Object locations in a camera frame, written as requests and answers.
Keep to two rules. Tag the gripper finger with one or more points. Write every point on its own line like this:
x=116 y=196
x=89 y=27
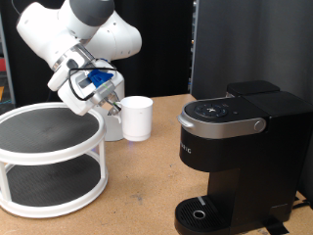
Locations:
x=113 y=111
x=114 y=98

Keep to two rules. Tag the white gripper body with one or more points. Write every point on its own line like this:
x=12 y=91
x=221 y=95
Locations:
x=73 y=94

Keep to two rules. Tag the white mug with green mark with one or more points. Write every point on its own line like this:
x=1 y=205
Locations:
x=137 y=119

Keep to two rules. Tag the black Keurig coffee machine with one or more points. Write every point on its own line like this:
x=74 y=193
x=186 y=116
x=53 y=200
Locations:
x=260 y=156

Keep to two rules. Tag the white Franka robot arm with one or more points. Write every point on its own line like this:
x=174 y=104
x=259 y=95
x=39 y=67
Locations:
x=107 y=36

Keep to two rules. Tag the white two-tier turntable shelf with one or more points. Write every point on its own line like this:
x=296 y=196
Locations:
x=39 y=130

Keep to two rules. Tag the black curtain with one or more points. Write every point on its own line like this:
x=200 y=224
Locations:
x=163 y=58

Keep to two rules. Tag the small red object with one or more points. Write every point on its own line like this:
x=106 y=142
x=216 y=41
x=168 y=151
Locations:
x=2 y=64

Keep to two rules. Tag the clear water reservoir black lid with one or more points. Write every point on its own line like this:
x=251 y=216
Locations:
x=252 y=87

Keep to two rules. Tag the blue camera mount clip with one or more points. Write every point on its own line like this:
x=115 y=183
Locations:
x=98 y=76

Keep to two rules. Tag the grey metal frame post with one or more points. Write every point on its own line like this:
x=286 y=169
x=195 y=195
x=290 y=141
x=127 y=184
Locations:
x=9 y=75

